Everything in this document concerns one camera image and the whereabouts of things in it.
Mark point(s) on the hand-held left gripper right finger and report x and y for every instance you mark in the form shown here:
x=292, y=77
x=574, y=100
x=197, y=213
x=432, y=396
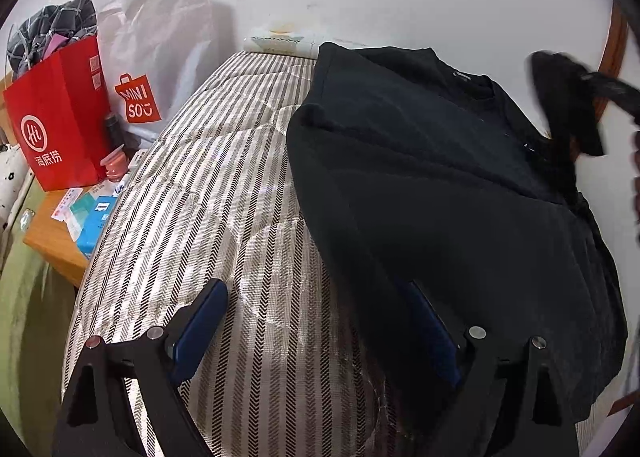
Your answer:
x=431, y=334

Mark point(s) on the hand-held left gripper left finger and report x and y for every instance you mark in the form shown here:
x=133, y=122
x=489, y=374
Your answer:
x=196, y=331

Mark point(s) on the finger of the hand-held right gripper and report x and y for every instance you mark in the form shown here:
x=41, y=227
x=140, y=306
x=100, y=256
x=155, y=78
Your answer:
x=612, y=87

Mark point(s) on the black t-shirt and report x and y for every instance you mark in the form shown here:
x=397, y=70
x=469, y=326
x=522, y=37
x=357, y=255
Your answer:
x=430, y=197

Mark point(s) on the striped quilted mattress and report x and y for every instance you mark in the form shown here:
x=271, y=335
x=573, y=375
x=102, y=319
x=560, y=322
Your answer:
x=215, y=197

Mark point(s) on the teal and white box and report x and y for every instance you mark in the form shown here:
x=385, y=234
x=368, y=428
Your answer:
x=90, y=222

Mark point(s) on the wooden nightstand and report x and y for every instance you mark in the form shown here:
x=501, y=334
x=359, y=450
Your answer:
x=50, y=242

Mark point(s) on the white and red card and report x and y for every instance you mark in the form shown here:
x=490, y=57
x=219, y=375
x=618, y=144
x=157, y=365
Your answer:
x=67, y=204

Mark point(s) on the pink bottle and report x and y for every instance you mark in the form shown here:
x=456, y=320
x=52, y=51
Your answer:
x=114, y=164

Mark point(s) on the black bottle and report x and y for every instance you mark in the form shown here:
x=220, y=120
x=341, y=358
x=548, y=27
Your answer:
x=112, y=129

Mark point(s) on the red paper bag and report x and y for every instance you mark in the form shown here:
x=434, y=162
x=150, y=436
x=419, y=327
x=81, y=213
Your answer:
x=55, y=127

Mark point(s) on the white plastic bag red logo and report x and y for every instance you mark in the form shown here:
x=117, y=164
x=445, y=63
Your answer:
x=160, y=52

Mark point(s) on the white patterned pillow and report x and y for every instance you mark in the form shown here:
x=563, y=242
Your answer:
x=280, y=43

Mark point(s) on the dark plaid cloth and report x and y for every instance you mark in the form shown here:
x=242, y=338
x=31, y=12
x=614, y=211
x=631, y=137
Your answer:
x=55, y=22

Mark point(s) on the wooden door frame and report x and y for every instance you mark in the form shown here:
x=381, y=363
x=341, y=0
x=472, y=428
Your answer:
x=614, y=44

